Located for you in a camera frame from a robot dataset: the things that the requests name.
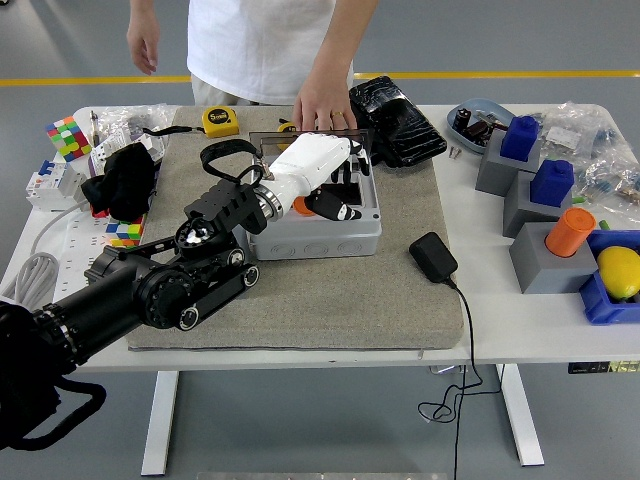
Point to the grey block with square hole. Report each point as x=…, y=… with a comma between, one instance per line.
x=520, y=210
x=492, y=170

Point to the white table leg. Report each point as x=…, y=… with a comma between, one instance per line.
x=160, y=425
x=522, y=420

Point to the small black capacitor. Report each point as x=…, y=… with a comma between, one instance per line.
x=462, y=117

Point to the yellow tape measure chrome face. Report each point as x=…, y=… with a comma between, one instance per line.
x=284, y=127

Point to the grey plastic junction box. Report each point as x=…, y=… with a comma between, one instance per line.
x=320, y=245

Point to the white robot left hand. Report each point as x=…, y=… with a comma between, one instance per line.
x=305, y=160

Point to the clear bag of parts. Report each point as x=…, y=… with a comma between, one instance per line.
x=575, y=130
x=615, y=180

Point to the brown electronic components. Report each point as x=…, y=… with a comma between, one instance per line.
x=480, y=131

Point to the person's right forearm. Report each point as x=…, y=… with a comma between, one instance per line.
x=144, y=10

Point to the black table control panel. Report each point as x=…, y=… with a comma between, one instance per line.
x=600, y=368

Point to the person torso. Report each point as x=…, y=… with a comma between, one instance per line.
x=250, y=50

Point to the small colourful puzzle cube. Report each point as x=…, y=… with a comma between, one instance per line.
x=125, y=234

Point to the yellow tape measure black label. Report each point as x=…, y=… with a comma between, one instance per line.
x=220, y=122

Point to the silver pen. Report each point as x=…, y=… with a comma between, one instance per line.
x=93, y=127

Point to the blue square peg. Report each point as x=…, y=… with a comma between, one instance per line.
x=550, y=185
x=520, y=142

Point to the white power strip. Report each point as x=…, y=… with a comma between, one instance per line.
x=82, y=235

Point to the yellow lemon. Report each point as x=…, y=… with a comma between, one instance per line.
x=620, y=272

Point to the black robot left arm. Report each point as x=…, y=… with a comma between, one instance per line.
x=115, y=295

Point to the person's right hand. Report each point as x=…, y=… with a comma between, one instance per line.
x=145, y=45

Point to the black power adapter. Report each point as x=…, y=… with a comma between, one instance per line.
x=432, y=257

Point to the large colourful puzzle cube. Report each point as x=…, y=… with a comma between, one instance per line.
x=67, y=139

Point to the person's left forearm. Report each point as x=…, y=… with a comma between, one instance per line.
x=345, y=40

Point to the grey-brown mat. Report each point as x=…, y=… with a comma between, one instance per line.
x=325, y=310

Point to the blue plastic bin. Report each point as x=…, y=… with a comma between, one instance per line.
x=600, y=300

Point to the light blue dish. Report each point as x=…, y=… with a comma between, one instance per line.
x=460, y=134

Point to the person's left hand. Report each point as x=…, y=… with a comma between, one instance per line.
x=322, y=105

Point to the smoked transparent box lid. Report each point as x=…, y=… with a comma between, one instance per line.
x=260, y=145

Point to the white circuit breaker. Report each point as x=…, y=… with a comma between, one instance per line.
x=50, y=187

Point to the black cloth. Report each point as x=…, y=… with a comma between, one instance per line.
x=125, y=180

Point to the black cracked case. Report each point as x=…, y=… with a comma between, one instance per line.
x=405, y=130

